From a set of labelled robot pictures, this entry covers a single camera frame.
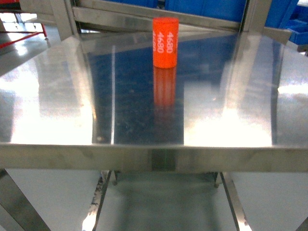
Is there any stainless steel shelf rack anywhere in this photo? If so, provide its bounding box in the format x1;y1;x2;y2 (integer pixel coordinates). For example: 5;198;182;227
19;0;293;45

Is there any orange cylindrical capacitor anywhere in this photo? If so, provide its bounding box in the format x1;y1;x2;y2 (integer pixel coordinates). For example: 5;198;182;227
153;17;179;69

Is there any blue plastic bin far right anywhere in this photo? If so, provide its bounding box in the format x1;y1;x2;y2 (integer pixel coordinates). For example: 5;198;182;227
264;0;308;45

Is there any blue plastic bin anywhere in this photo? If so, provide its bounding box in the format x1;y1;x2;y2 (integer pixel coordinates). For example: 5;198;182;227
165;0;246;22
264;0;308;45

